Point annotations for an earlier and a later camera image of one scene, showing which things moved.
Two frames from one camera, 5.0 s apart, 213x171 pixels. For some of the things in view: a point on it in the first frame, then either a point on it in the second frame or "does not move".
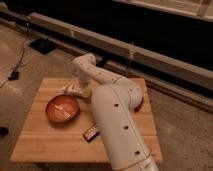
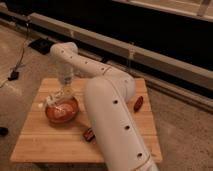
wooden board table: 43,140 does not move
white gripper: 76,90 to 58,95
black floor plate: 42,45 does not move
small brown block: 91,133 does not move
